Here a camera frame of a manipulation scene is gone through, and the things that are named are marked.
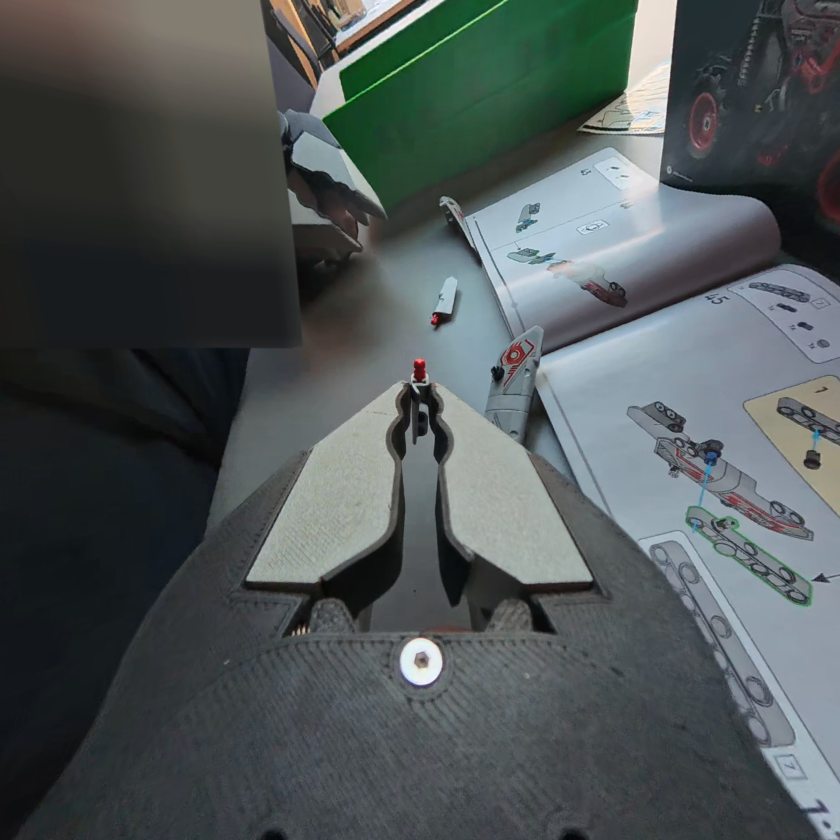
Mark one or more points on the grey lego panel with connector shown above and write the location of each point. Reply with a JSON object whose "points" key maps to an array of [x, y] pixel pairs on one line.
{"points": [[421, 387]]}

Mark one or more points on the grey lego panel red pin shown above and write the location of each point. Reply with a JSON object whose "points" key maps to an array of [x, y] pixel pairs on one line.
{"points": [[447, 298]]}

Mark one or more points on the lego instruction booklet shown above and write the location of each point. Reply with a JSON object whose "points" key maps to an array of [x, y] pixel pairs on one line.
{"points": [[656, 394]]}

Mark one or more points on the black lego set box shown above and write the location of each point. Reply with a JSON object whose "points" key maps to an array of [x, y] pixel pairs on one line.
{"points": [[754, 98]]}

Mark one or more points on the grey lego beam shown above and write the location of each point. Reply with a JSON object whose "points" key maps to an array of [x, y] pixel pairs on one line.
{"points": [[454, 213]]}

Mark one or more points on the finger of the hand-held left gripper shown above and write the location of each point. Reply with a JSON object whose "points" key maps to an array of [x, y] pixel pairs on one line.
{"points": [[321, 157], [321, 239]]}

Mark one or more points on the printed sticker sheet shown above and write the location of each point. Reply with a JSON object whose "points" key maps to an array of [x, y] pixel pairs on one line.
{"points": [[633, 108]]}

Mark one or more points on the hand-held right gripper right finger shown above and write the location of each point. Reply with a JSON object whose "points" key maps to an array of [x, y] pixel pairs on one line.
{"points": [[505, 518]]}

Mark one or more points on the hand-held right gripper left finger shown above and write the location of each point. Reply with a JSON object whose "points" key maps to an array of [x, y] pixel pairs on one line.
{"points": [[328, 512]]}

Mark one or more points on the person's dark blue clothing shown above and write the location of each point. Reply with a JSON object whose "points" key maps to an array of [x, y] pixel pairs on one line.
{"points": [[98, 558]]}

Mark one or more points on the grey red-patterned lego panel assembly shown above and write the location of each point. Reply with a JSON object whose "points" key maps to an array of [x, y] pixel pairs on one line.
{"points": [[518, 374]]}

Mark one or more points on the green plastic bin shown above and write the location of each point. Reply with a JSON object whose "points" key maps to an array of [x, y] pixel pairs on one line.
{"points": [[472, 111]]}

